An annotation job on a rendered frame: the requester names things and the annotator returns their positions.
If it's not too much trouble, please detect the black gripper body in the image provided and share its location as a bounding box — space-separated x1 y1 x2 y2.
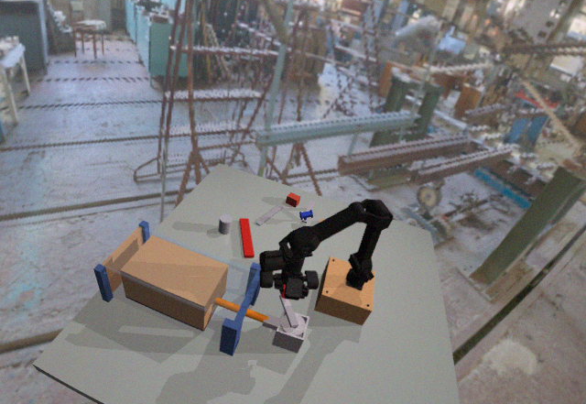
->
260 268 319 289

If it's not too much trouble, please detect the grey cylinder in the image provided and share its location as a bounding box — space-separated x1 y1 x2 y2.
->
218 215 233 235

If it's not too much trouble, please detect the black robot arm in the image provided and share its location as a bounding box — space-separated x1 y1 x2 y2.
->
259 199 393 300

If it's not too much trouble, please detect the blue post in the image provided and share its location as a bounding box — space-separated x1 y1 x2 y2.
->
226 265 262 356

